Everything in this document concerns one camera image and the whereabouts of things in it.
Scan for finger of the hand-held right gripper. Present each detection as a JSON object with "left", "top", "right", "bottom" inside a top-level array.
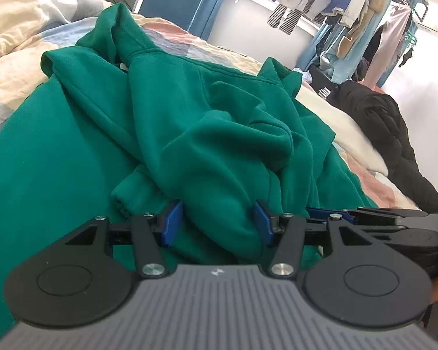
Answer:
[{"left": 306, "top": 207, "right": 427, "bottom": 228}]

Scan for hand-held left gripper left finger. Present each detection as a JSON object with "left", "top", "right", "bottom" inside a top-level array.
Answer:
[{"left": 66, "top": 200, "right": 185, "bottom": 278}]

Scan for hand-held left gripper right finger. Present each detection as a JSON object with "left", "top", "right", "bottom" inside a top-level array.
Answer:
[{"left": 253, "top": 200, "right": 373, "bottom": 278}]

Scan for green hoodie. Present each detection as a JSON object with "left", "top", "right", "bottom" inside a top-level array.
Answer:
[{"left": 0, "top": 3, "right": 378, "bottom": 336}]

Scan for cream plush pillow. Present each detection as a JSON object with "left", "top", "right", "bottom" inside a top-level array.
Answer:
[{"left": 296, "top": 84, "right": 389, "bottom": 176}]

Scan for black puffer jacket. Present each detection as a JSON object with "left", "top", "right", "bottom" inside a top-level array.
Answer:
[{"left": 336, "top": 80, "right": 438, "bottom": 214}]

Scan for light blue hanging cloth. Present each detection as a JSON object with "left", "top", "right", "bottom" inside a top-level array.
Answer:
[{"left": 307, "top": 18, "right": 380, "bottom": 84}]

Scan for pink hanging trousers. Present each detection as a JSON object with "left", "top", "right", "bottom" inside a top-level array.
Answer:
[{"left": 363, "top": 5, "right": 413, "bottom": 88}]

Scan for striped hanging garment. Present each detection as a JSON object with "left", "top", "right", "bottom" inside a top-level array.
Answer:
[{"left": 267, "top": 3, "right": 303, "bottom": 36}]

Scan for tan hanging garment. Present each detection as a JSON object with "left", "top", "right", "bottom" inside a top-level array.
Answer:
[{"left": 338, "top": 0, "right": 393, "bottom": 59}]

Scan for blue curtain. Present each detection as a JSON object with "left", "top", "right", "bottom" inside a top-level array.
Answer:
[{"left": 197, "top": 0, "right": 236, "bottom": 41}]

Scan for patchwork quilt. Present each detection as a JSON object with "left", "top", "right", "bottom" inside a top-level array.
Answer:
[{"left": 0, "top": 0, "right": 420, "bottom": 212}]

